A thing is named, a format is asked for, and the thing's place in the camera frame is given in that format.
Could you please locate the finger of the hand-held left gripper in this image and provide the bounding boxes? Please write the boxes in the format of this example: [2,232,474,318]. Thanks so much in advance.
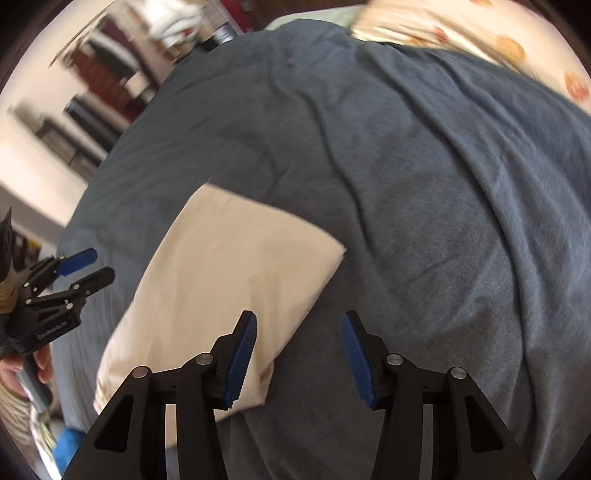
[27,266,116,320]
[25,247,98,298]

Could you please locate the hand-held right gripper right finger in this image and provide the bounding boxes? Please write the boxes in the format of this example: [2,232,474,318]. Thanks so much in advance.
[341,311,537,480]

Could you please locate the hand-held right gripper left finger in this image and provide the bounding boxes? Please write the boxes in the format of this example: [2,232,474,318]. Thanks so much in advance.
[62,310,258,480]

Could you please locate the cream pants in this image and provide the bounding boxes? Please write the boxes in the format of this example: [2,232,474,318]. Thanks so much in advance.
[93,182,348,420]

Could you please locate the person's left hand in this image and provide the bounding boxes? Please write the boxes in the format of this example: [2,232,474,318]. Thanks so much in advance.
[0,344,53,398]

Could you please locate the bright blue folded garment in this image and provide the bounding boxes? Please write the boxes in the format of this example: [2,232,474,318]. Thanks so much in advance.
[52,427,88,459]

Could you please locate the blue-grey duvet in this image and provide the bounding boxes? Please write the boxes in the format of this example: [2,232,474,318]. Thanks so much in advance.
[48,19,591,480]

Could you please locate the clothes rack with hanging clothes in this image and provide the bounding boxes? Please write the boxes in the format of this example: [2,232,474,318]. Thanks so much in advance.
[53,0,252,121]

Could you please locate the white knot cushion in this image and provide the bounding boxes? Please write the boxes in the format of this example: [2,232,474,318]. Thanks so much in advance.
[148,0,205,48]

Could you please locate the light green pillow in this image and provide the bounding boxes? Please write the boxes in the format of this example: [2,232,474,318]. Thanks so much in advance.
[264,4,368,34]

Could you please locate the cream floral pillow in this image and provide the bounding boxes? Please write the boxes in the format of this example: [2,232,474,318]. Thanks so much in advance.
[350,0,591,114]

